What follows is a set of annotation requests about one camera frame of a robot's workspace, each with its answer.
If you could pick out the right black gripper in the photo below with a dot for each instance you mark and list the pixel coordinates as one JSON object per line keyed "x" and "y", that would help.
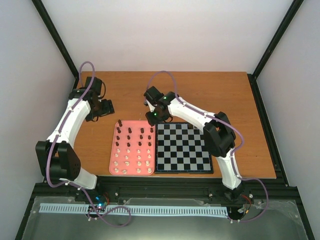
{"x": 152, "y": 121}

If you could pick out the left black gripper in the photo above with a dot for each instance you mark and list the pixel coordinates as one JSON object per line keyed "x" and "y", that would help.
{"x": 106, "y": 110}

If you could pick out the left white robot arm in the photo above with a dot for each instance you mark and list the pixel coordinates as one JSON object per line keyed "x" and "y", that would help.
{"x": 56, "y": 156}

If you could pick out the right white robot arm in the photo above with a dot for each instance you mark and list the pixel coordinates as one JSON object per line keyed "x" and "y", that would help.
{"x": 219, "y": 135}

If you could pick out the black and white chessboard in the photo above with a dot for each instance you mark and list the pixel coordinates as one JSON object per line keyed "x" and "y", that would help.
{"x": 180, "y": 148}

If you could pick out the pink plastic tray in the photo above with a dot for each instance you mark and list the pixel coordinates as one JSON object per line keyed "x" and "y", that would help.
{"x": 135, "y": 126}

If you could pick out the black aluminium base frame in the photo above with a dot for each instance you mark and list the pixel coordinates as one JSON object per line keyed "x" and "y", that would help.
{"x": 161, "y": 188}

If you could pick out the left black frame post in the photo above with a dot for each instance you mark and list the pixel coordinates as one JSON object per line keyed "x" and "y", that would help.
{"x": 44, "y": 15}

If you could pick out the black frame post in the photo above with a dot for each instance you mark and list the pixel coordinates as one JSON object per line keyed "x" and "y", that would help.
{"x": 44, "y": 15}
{"x": 280, "y": 31}

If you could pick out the light blue cable duct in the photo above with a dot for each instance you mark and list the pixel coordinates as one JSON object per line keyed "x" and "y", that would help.
{"x": 137, "y": 210}

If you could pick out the right black frame post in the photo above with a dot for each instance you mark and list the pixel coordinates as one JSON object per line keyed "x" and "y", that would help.
{"x": 280, "y": 31}

